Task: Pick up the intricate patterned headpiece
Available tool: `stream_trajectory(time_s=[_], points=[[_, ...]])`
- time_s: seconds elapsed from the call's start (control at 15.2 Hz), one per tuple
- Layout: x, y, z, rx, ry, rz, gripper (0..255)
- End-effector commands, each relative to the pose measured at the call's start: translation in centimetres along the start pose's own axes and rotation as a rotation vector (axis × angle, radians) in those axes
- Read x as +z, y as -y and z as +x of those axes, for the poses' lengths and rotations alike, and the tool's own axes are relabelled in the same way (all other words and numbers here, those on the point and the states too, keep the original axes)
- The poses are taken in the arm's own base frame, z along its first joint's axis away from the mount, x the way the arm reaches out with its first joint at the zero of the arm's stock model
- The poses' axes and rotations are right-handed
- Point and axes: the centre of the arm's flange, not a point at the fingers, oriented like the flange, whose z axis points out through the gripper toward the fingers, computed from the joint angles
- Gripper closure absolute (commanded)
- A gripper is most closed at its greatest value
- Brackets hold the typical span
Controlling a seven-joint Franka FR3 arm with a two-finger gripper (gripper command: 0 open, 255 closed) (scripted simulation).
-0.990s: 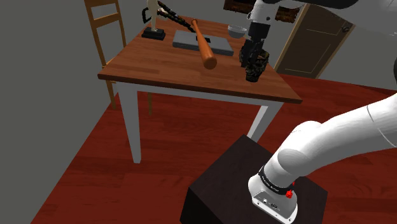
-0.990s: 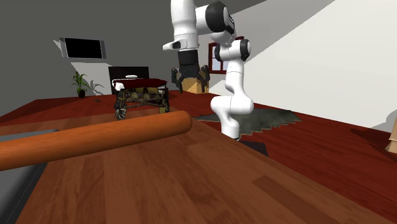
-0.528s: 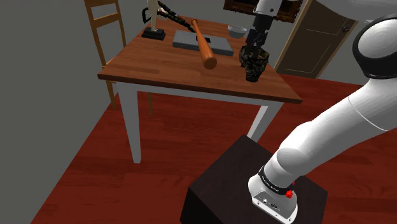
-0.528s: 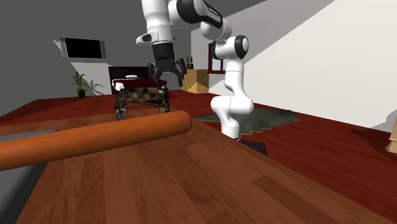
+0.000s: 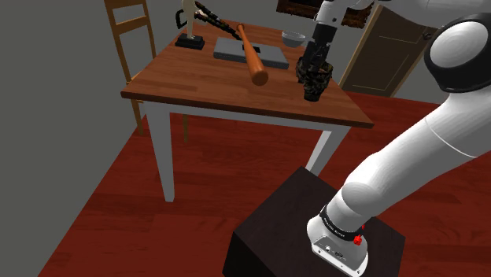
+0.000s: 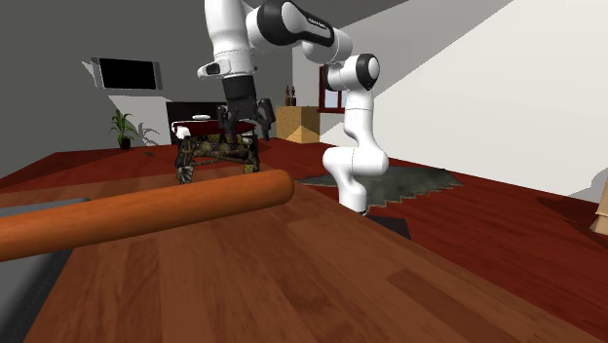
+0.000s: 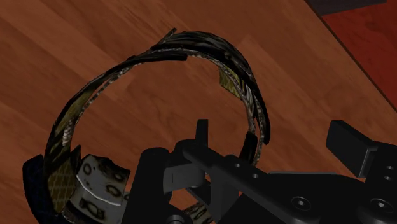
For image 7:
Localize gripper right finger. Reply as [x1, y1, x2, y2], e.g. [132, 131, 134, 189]
[325, 120, 397, 224]

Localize black patterned headphones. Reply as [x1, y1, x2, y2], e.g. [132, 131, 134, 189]
[22, 27, 272, 224]

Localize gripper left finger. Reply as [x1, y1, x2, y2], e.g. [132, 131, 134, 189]
[162, 139, 315, 224]

